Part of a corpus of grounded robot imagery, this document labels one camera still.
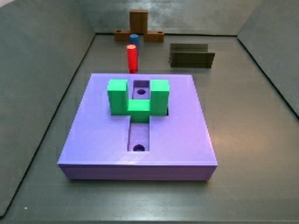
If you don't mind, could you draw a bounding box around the brown T-shaped block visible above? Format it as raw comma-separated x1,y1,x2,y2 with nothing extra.
115,10,165,43

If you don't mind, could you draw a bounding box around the purple base board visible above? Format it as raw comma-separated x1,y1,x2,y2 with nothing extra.
59,73,218,180

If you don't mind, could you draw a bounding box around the green U-shaped block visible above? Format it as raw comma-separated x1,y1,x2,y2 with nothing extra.
107,80,171,123

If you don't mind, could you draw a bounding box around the red cylinder peg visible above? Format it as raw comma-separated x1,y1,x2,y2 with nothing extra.
126,45,138,74

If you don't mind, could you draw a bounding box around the dark olive U-shaped block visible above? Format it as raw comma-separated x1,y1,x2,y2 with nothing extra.
170,44,215,68

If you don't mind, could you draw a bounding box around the blue cylinder peg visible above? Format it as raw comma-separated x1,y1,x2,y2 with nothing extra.
130,33,139,46

